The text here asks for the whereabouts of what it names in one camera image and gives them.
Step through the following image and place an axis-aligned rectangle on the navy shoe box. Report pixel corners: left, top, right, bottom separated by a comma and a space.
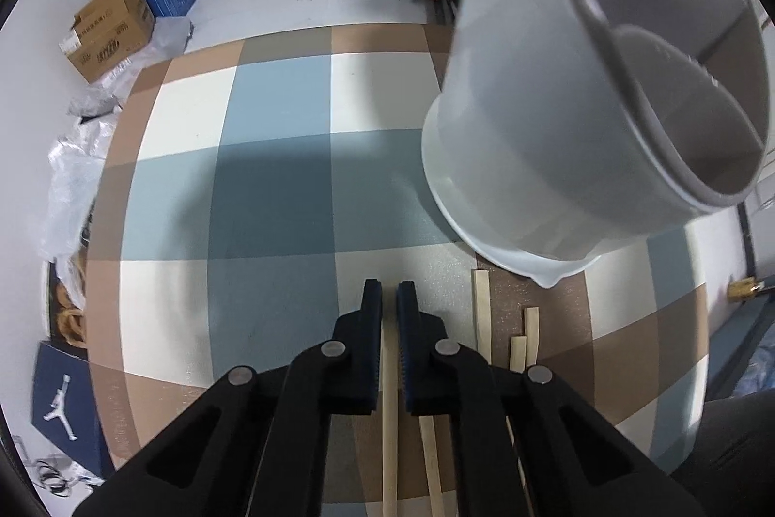
30, 341, 117, 480

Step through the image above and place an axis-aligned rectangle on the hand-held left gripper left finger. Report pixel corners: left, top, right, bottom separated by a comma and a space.
73, 279, 384, 517

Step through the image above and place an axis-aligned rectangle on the brown cardboard box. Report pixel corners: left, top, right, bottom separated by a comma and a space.
59, 0, 156, 83

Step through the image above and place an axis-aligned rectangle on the blue printed cloth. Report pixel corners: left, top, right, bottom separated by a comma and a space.
705, 299, 775, 415

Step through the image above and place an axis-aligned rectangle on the white plastic utensil holder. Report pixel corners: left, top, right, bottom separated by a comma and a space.
420, 0, 775, 289

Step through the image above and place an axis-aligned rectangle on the clear crumpled plastic bag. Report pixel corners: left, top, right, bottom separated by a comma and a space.
37, 114, 122, 312

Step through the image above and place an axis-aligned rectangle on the checkered floor mat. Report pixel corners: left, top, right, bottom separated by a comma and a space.
81, 21, 711, 517

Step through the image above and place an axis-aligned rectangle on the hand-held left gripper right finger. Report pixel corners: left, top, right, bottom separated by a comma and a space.
395, 281, 706, 517

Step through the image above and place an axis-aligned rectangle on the tangled cable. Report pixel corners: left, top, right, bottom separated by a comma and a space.
12, 435, 107, 499

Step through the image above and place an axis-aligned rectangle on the grey plastic parcel bag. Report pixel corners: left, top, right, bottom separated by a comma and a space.
65, 17, 196, 118

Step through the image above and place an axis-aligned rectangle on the person's dark trouser leg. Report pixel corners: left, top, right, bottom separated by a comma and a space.
663, 394, 775, 517

